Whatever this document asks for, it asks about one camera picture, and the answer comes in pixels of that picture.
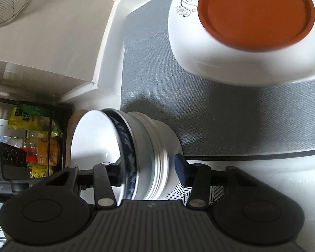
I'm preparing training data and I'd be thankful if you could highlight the white bowl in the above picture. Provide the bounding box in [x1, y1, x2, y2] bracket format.
[68, 109, 138, 201]

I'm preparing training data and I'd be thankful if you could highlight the stack of white bowls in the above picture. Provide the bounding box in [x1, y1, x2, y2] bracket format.
[123, 112, 182, 200]

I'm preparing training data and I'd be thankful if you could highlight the geometric black white cloth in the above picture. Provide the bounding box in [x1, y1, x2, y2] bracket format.
[164, 183, 225, 206]

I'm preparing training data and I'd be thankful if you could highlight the grey textured mat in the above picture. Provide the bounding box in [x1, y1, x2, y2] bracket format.
[121, 0, 315, 155]

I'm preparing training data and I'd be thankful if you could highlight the yellow green snack packet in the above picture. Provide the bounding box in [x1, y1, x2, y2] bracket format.
[8, 104, 63, 138]

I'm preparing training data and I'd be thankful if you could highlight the white floral square plate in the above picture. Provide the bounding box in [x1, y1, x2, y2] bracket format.
[168, 0, 315, 86]

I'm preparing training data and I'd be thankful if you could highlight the orange round plate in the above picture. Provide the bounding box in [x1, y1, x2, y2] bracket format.
[198, 0, 315, 51]

